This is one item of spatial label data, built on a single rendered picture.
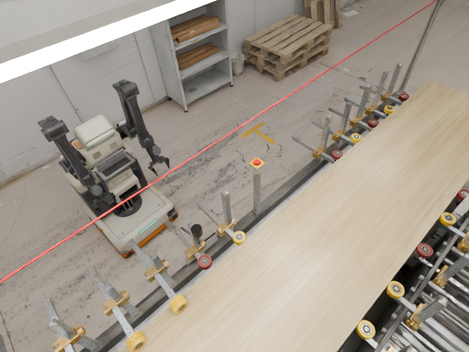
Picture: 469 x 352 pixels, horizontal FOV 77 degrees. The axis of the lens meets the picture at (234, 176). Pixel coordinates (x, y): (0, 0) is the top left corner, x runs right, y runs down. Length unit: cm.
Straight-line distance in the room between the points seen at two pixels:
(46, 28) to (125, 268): 261
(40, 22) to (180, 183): 294
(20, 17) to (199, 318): 146
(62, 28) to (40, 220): 327
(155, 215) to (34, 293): 121
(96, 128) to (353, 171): 173
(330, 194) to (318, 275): 57
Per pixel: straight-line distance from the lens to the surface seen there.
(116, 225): 287
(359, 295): 177
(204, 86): 447
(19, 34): 48
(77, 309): 298
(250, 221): 212
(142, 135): 197
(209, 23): 421
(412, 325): 186
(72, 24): 49
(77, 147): 217
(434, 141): 270
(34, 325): 312
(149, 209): 285
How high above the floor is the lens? 250
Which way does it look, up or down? 49 degrees down
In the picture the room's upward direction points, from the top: 5 degrees counter-clockwise
